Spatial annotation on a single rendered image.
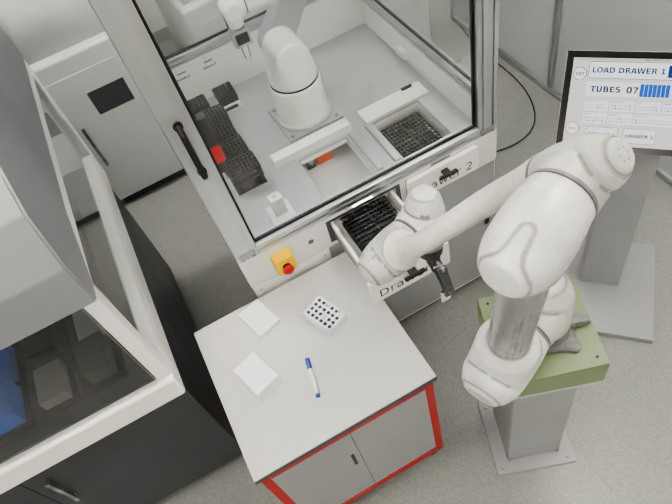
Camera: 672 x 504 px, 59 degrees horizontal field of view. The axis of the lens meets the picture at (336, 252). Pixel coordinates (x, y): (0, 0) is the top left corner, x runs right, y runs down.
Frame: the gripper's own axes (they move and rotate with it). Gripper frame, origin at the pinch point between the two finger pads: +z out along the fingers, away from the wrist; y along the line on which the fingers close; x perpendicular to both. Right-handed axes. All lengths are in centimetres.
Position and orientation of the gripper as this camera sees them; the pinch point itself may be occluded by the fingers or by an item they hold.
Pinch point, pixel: (433, 282)
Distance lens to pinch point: 185.3
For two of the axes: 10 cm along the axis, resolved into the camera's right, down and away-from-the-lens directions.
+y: -4.5, -6.6, 6.0
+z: 1.9, 5.8, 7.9
